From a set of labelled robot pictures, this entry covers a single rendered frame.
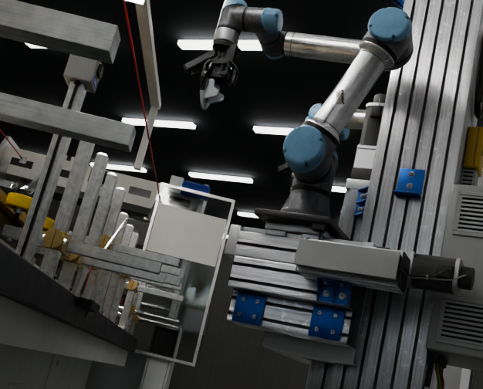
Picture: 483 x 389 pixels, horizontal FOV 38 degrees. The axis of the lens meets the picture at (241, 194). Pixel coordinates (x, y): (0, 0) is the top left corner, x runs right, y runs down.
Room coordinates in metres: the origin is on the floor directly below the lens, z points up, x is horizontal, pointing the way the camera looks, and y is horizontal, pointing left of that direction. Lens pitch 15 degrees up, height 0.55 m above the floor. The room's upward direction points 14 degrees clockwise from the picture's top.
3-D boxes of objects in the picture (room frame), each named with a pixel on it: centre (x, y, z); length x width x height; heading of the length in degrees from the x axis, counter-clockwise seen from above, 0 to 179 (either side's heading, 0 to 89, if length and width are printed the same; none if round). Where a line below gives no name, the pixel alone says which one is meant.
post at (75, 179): (1.86, 0.45, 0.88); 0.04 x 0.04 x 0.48; 0
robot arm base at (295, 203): (1.97, -0.20, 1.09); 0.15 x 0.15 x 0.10
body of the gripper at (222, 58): (1.95, 0.15, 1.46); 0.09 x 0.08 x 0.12; 63
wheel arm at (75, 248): (1.90, 0.38, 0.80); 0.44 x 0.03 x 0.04; 90
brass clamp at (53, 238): (1.88, 0.45, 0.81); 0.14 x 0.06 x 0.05; 0
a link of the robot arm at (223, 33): (1.95, 0.16, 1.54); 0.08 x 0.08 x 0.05
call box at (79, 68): (1.60, 0.44, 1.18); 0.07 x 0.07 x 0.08; 0
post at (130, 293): (3.86, 0.46, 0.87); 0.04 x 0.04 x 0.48; 0
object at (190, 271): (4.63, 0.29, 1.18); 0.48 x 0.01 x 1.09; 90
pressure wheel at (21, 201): (1.90, 0.58, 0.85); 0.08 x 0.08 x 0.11
